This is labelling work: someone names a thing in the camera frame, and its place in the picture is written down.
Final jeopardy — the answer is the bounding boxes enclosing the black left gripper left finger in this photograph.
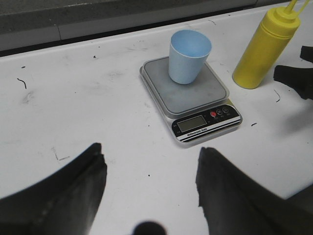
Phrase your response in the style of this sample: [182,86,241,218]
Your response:
[0,143,107,235]

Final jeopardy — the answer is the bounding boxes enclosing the light blue plastic cup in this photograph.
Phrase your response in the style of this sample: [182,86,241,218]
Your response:
[168,29,212,85]

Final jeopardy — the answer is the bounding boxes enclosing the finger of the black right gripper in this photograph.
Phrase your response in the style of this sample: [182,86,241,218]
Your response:
[300,46,313,63]
[273,65,313,99]

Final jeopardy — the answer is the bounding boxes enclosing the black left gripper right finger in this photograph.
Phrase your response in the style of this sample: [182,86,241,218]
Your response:
[196,147,313,235]

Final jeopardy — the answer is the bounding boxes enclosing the grey stone counter ledge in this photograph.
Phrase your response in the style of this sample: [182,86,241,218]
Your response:
[0,0,313,52]

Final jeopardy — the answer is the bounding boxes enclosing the silver digital kitchen scale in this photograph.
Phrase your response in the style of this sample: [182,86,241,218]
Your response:
[139,57,243,147]

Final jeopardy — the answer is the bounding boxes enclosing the yellow squeeze bottle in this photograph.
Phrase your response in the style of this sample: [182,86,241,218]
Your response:
[232,0,309,89]

